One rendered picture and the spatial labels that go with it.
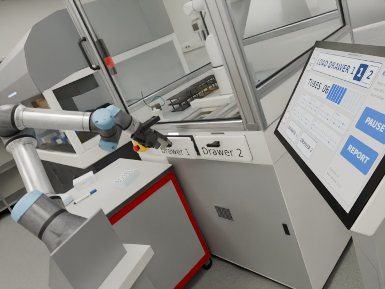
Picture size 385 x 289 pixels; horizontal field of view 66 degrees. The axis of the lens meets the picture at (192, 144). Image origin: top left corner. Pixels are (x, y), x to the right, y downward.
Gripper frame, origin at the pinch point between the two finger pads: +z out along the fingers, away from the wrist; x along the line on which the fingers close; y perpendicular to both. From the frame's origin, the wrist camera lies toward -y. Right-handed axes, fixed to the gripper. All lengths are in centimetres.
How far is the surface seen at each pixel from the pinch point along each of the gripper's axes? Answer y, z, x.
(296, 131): 1, -13, 77
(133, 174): 18.7, 1.9, -23.8
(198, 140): -2.4, 1.7, 19.7
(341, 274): 30, 90, 56
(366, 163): 15, -27, 102
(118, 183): 26.2, -3.5, -25.2
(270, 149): -2, 8, 55
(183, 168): 6.9, 18.0, -4.1
